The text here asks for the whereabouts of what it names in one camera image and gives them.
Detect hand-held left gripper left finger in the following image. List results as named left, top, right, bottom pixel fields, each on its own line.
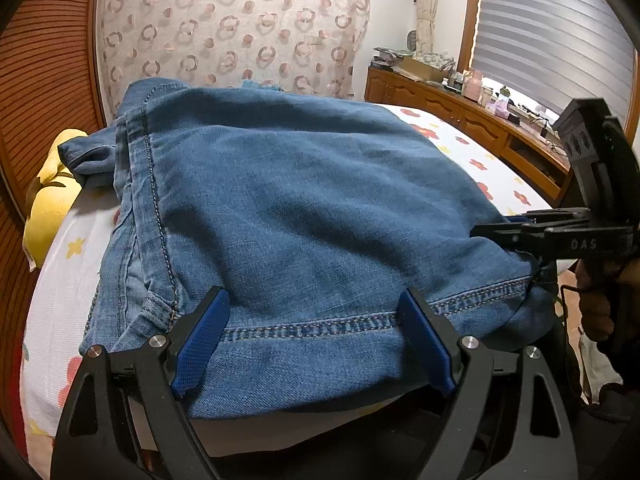
left=50, top=286, right=232, bottom=480

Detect patterned fabric pile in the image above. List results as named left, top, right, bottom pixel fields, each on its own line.
left=372, top=46, right=457, bottom=72

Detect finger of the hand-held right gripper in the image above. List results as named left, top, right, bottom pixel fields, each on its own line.
left=502, top=208, right=591, bottom=231
left=472, top=222, right=551, bottom=260

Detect blue denim pants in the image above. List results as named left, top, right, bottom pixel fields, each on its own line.
left=57, top=77, right=558, bottom=418

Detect grey window blind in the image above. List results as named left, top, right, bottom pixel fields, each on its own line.
left=472, top=0, right=636, bottom=126

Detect wooden sideboard cabinet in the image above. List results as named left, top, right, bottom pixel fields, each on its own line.
left=365, top=65, right=576, bottom=206

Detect cream lace curtain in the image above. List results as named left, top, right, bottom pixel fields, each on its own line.
left=414, top=0, right=441, bottom=56

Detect yellow pillow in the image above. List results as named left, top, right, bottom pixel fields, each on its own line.
left=24, top=129, right=91, bottom=271

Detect pink container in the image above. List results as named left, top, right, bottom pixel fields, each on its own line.
left=462, top=71, right=483, bottom=101

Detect white floral bedsheet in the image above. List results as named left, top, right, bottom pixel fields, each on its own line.
left=20, top=102, right=551, bottom=466

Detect circle-patterned curtain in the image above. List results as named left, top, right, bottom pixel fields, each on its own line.
left=95, top=0, right=372, bottom=101

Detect wooden window frame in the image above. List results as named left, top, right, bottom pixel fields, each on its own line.
left=462, top=0, right=485, bottom=76

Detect person's right hand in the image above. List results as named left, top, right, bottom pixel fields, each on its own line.
left=575, top=260, right=617, bottom=346

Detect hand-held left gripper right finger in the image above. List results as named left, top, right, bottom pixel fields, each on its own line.
left=398, top=287, right=583, bottom=480

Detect cardboard box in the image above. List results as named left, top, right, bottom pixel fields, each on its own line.
left=400, top=56, right=446, bottom=82

